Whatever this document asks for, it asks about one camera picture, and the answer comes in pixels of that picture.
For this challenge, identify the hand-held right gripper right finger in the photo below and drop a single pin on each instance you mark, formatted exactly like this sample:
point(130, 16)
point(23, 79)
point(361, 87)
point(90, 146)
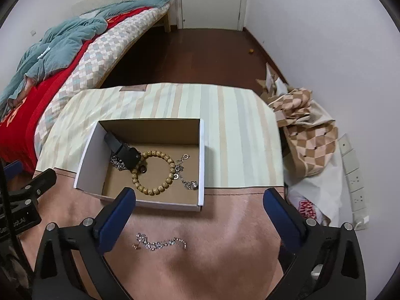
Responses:
point(281, 222)

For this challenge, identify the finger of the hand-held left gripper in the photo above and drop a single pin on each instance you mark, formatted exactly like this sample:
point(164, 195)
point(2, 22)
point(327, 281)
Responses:
point(13, 167)
point(40, 182)

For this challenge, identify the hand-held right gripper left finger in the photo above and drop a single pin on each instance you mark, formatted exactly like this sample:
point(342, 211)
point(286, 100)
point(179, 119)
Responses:
point(114, 222)

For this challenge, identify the white cardboard box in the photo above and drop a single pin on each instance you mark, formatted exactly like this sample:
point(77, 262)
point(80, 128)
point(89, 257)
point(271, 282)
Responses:
point(175, 195)

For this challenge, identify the black smartwatch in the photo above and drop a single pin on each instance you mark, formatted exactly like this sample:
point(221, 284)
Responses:
point(125, 153)

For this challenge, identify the white plastic bag red print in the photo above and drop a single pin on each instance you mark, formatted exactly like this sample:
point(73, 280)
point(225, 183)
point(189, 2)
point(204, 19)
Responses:
point(315, 193)

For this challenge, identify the pink and striped tablecloth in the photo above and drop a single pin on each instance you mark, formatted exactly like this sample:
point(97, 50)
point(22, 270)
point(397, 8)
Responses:
point(203, 240)

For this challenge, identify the bed with red blanket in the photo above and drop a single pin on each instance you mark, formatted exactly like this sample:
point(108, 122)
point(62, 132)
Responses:
point(47, 90)

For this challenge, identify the white power strip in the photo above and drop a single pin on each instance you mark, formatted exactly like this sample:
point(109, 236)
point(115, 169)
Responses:
point(356, 181)

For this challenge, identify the brown checkered cloth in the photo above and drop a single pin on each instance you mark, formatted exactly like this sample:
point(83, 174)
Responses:
point(309, 137)

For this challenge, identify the teal quilt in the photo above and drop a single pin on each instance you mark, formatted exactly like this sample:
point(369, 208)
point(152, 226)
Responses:
point(62, 47)

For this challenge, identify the cardboard scraps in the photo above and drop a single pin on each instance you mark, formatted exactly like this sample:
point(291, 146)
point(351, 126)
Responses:
point(270, 79)

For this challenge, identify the checkered bed sheet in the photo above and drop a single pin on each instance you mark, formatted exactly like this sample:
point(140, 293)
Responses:
point(103, 53)

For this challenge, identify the white door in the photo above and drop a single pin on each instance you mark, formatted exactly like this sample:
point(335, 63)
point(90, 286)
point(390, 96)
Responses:
point(212, 0)

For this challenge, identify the wooden bed frame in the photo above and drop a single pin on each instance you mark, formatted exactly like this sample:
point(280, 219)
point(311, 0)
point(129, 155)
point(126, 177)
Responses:
point(167, 18)

